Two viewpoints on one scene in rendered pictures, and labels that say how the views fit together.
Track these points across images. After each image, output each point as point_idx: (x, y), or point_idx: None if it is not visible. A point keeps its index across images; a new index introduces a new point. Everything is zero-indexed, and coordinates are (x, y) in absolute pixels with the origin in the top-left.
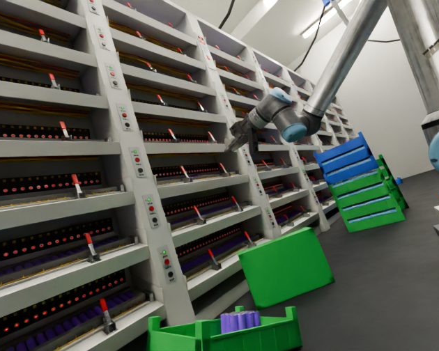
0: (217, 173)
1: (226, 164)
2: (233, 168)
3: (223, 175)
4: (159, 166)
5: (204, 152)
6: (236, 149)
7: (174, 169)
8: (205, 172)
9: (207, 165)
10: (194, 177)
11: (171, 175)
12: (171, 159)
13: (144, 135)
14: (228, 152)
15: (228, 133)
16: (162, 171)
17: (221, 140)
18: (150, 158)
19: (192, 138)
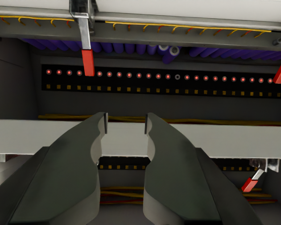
0: (50, 58)
1: (11, 79)
2: None
3: (94, 18)
4: (218, 100)
5: (173, 124)
6: (78, 132)
7: (202, 86)
8: (98, 67)
9: (90, 86)
10: (220, 42)
11: (214, 74)
12: (183, 112)
13: (233, 164)
14: (2, 117)
15: None
16: (235, 85)
17: (17, 160)
18: (231, 118)
19: (109, 160)
